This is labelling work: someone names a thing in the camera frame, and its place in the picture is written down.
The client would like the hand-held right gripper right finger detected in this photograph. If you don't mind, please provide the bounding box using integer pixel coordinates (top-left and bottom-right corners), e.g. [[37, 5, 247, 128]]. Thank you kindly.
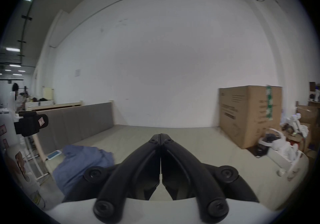
[[160, 133, 259, 223]]

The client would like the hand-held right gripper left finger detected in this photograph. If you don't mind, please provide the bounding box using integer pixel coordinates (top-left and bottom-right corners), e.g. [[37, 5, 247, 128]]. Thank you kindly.
[[62, 133, 162, 223]]

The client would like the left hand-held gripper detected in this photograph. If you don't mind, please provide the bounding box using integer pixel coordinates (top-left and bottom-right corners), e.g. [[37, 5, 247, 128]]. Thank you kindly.
[[0, 109, 49, 155]]

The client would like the person's left hand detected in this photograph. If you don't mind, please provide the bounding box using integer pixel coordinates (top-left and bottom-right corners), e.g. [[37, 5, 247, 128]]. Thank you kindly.
[[4, 149, 44, 210]]

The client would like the bed with beige sheet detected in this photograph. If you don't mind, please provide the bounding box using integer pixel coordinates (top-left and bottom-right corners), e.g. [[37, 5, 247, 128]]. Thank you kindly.
[[45, 124, 309, 212]]

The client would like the white phone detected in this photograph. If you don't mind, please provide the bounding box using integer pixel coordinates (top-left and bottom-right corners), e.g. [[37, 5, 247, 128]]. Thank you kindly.
[[46, 150, 62, 160]]

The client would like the grey padded headboard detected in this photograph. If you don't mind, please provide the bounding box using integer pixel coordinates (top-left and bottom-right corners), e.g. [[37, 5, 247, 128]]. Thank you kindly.
[[35, 102, 116, 160]]

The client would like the dark blue shirt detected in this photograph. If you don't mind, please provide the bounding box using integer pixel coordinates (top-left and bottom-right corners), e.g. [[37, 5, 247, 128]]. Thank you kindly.
[[52, 145, 115, 202]]

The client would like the large brown carton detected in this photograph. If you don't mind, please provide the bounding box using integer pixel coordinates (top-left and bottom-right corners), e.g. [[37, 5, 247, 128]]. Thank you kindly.
[[219, 85, 283, 149]]

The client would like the black and white headset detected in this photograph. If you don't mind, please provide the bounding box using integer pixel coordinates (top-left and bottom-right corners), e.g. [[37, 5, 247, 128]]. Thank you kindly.
[[255, 129, 286, 156]]

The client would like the spare white hand-held gripper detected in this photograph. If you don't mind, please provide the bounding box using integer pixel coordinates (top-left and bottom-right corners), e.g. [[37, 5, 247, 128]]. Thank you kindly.
[[265, 141, 309, 181]]

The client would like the stack of brown cartons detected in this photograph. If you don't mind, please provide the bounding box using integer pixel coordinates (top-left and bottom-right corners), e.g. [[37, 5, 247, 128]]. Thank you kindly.
[[281, 101, 320, 160]]

